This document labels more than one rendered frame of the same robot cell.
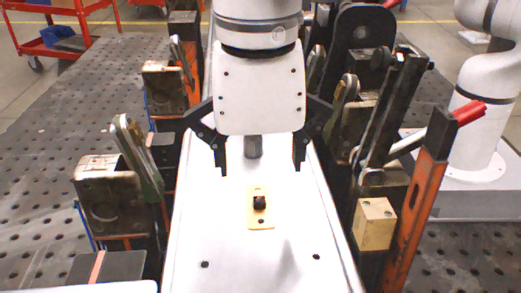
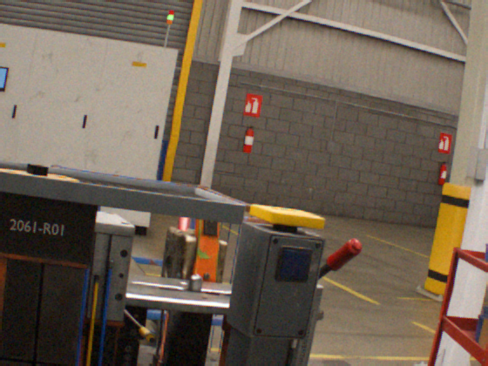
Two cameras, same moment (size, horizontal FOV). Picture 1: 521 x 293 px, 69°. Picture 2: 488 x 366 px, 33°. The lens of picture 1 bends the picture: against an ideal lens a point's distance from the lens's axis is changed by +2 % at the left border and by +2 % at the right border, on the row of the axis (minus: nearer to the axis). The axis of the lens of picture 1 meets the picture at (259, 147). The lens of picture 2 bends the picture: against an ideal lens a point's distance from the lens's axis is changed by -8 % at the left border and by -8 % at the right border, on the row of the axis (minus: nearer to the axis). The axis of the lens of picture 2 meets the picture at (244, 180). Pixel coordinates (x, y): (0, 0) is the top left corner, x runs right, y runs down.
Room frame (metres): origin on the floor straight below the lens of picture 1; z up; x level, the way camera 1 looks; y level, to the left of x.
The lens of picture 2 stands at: (1.02, -1.11, 1.23)
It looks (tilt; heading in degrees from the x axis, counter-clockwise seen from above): 3 degrees down; 72
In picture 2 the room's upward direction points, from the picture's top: 9 degrees clockwise
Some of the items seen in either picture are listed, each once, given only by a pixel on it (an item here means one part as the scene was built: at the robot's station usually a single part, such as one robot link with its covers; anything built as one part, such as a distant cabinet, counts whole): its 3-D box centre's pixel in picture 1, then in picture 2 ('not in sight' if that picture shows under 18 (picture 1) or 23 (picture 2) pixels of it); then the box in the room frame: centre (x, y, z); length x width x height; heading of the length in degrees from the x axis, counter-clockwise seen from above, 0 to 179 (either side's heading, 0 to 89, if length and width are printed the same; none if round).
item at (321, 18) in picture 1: (335, 106); not in sight; (0.75, -0.17, 0.94); 0.18 x 0.13 x 0.49; 5
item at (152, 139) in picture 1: (166, 200); not in sight; (0.55, 0.19, 0.84); 0.11 x 0.08 x 0.29; 95
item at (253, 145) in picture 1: (253, 144); not in sight; (0.49, 0.01, 1.02); 0.03 x 0.03 x 0.07
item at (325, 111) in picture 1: (299, 107); not in sight; (0.37, -0.05, 1.15); 0.08 x 0.01 x 0.06; 95
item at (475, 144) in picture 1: (471, 127); not in sight; (0.74, -0.49, 0.89); 0.19 x 0.19 x 0.18
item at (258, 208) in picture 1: (259, 203); not in sight; (0.37, 0.00, 1.01); 0.08 x 0.04 x 0.01; 4
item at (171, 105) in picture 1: (174, 131); not in sight; (0.76, 0.21, 0.87); 0.12 x 0.09 x 0.35; 95
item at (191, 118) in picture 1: (218, 112); not in sight; (0.36, 0.05, 1.15); 0.08 x 0.01 x 0.06; 95
